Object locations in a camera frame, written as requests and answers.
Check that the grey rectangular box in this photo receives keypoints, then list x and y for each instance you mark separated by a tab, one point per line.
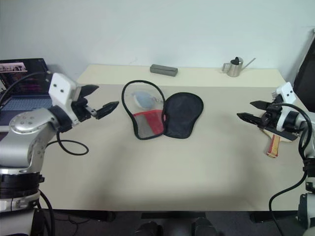
163	70

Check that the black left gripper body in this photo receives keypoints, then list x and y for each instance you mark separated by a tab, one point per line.
80	109

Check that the open laptop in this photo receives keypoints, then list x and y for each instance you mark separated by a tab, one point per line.
24	103

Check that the black office chair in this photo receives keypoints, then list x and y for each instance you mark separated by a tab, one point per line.
307	86

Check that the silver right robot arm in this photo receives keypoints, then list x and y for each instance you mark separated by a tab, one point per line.
308	152

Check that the table tennis paddle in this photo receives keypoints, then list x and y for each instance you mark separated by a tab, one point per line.
273	147

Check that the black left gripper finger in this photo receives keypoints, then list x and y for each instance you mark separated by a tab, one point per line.
107	109
88	90

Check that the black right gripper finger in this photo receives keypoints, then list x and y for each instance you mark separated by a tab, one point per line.
251	118
261	105

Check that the silver metal watering can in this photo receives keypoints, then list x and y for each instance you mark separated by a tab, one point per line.
233	68

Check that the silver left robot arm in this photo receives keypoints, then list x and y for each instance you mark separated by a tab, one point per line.
24	125

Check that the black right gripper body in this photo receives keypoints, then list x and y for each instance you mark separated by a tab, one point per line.
270	115

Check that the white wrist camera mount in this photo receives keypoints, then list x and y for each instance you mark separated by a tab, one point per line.
286	93
61	88

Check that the black red paddle case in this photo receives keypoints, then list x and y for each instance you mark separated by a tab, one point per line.
182	110

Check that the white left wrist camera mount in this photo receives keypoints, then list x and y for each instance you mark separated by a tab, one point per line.
61	88

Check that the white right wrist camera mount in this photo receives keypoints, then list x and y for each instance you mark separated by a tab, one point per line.
286	93

